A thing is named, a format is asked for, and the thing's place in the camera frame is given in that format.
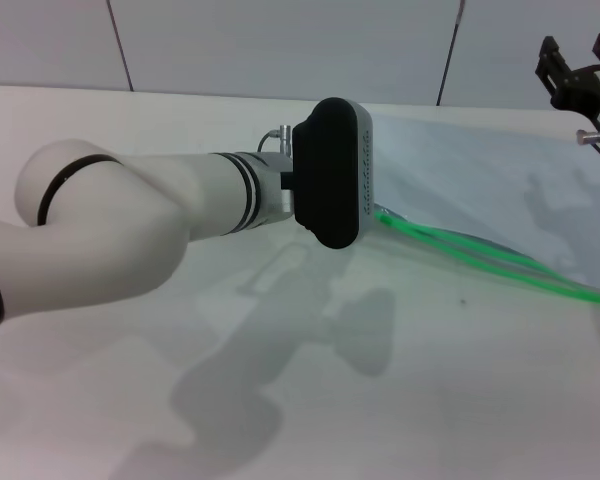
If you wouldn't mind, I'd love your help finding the clear green-zip document bag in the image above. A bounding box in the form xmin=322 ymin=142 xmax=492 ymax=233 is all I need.
xmin=367 ymin=112 xmax=600 ymax=307

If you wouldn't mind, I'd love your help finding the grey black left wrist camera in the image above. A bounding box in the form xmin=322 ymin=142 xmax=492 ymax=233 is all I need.
xmin=291 ymin=96 xmax=377 ymax=250

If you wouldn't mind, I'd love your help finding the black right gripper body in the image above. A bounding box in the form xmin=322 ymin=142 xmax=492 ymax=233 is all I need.
xmin=551 ymin=60 xmax=600 ymax=129

